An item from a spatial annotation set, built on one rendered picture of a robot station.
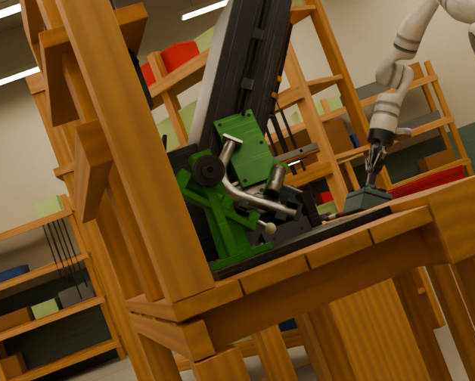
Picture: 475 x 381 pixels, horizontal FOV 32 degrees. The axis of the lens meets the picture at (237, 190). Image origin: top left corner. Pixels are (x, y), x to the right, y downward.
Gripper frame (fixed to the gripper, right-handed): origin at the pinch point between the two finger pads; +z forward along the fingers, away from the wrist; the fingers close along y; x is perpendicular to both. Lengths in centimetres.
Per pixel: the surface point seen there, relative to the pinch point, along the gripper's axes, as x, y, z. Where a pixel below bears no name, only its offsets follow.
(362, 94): 219, -791, -284
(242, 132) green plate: -37.8, -3.5, -3.8
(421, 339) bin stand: 35, -26, 38
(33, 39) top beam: -107, -75, -32
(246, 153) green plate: -35.7, -1.9, 1.8
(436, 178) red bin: 18.3, 0.7, -5.5
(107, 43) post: -77, 61, 2
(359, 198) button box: -5.5, 10.6, 7.9
